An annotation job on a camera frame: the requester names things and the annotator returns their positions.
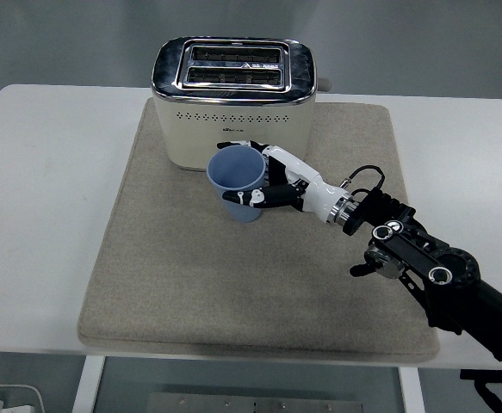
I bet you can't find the beige felt mat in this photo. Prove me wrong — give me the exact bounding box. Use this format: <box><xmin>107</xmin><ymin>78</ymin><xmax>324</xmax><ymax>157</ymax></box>
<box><xmin>76</xmin><ymin>97</ymin><xmax>441</xmax><ymax>361</ymax></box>

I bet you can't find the cream chrome two-slot toaster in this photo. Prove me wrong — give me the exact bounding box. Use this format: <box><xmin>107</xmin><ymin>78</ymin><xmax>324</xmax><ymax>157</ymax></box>
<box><xmin>149</xmin><ymin>36</ymin><xmax>333</xmax><ymax>173</ymax></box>

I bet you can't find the blue ribbed plastic cup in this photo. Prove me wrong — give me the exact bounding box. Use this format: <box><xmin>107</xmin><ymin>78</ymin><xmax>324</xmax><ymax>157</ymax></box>
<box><xmin>206</xmin><ymin>145</ymin><xmax>267</xmax><ymax>224</ymax></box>

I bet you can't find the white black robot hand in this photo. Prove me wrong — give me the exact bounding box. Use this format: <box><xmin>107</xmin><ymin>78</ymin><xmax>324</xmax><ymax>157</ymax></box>
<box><xmin>216</xmin><ymin>139</ymin><xmax>346</xmax><ymax>225</ymax></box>

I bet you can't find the white table leg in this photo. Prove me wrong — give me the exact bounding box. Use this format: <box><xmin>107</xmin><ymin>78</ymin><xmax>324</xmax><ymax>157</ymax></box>
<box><xmin>71</xmin><ymin>355</ymin><xmax>106</xmax><ymax>413</ymax></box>
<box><xmin>398</xmin><ymin>367</ymin><xmax>426</xmax><ymax>413</ymax></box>

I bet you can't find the grey metal plate with screws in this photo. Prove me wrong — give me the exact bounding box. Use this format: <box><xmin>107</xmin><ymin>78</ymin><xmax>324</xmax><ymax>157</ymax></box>
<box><xmin>148</xmin><ymin>391</ymin><xmax>364</xmax><ymax>413</ymax></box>

